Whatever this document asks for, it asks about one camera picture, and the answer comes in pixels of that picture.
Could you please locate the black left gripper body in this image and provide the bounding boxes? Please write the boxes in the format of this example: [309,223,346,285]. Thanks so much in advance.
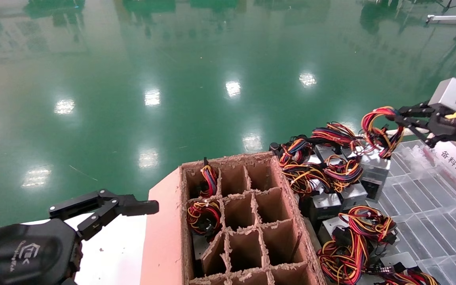
[0,219,83,285]

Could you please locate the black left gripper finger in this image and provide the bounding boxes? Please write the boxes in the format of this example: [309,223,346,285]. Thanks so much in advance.
[78,205,160,241]
[49,189,160,220]

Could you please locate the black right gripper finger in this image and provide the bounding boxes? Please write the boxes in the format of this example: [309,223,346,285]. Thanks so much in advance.
[396,116,441,149]
[395,102,441,118]

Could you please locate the power supply with coloured cables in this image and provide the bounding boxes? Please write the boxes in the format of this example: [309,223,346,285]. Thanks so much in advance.
[281,164,342,228]
[360,106,405,201]
[198,158,217,197]
[317,237,373,285]
[311,122,371,163]
[318,205,398,248]
[186,199,223,239]
[370,251,441,285]
[270,137,315,167]
[325,154,368,210]

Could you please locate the clear plastic bag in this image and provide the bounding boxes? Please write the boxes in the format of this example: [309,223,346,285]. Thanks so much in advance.
[404,144,447,175]

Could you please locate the brown cardboard divider box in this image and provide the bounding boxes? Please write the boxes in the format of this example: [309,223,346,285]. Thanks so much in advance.
[140,152,326,285]

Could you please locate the clear plastic compartment tray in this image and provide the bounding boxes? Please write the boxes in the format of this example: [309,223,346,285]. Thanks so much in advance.
[361,139,456,285]

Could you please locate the white metal frame bar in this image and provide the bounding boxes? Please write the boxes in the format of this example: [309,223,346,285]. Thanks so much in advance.
[426,14,456,25]

